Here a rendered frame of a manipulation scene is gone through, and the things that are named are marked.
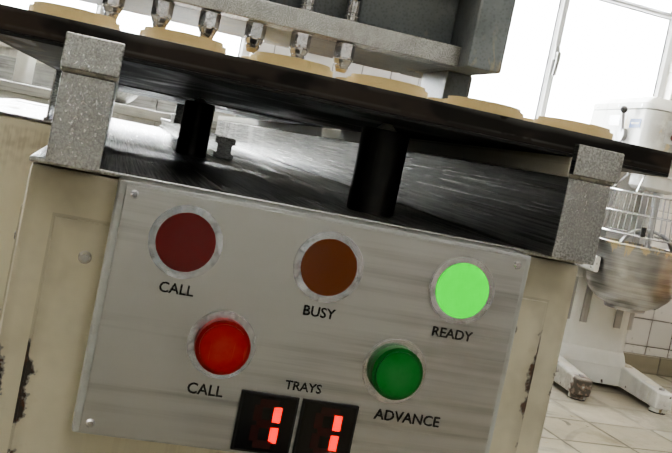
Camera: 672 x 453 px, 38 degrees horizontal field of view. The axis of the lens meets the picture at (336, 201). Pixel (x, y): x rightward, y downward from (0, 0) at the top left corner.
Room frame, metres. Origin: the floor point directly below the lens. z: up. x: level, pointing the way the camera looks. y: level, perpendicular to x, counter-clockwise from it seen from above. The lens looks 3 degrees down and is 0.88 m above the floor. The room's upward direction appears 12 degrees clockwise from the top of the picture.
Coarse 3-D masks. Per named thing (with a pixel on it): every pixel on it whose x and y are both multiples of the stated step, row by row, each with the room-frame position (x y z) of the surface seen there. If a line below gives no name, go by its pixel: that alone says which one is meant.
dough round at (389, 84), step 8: (352, 80) 0.58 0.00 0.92; (360, 80) 0.57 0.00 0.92; (368, 80) 0.57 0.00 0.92; (376, 80) 0.57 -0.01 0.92; (384, 80) 0.57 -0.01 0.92; (392, 80) 0.57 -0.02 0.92; (384, 88) 0.57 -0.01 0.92; (392, 88) 0.57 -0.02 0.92; (400, 88) 0.57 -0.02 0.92; (408, 88) 0.57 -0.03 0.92; (416, 88) 0.58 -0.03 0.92; (424, 88) 0.59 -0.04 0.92; (424, 96) 0.58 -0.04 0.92
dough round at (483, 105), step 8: (448, 96) 0.60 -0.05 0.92; (456, 96) 0.59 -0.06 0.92; (456, 104) 0.59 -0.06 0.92; (464, 104) 0.59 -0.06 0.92; (472, 104) 0.58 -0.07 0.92; (480, 104) 0.58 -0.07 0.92; (488, 104) 0.58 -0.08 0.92; (496, 104) 0.58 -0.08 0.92; (496, 112) 0.58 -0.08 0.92; (504, 112) 0.58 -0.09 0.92; (512, 112) 0.59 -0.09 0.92; (520, 112) 0.60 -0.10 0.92
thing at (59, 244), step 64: (192, 128) 1.00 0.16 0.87; (64, 192) 0.54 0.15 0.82; (256, 192) 0.61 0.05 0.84; (320, 192) 0.79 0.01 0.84; (384, 192) 0.63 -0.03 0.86; (64, 256) 0.54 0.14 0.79; (0, 320) 0.55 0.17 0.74; (64, 320) 0.54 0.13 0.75; (0, 384) 0.53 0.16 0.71; (64, 384) 0.54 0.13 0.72; (512, 384) 0.60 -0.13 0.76; (0, 448) 0.53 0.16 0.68; (64, 448) 0.54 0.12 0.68; (128, 448) 0.55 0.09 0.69; (192, 448) 0.56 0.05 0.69; (512, 448) 0.60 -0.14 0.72
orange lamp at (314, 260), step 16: (320, 240) 0.54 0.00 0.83; (336, 240) 0.54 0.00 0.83; (304, 256) 0.53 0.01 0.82; (320, 256) 0.54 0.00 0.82; (336, 256) 0.54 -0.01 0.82; (352, 256) 0.54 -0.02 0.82; (304, 272) 0.53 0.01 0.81; (320, 272) 0.54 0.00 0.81; (336, 272) 0.54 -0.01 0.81; (352, 272) 0.54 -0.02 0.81; (320, 288) 0.54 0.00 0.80; (336, 288) 0.54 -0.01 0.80
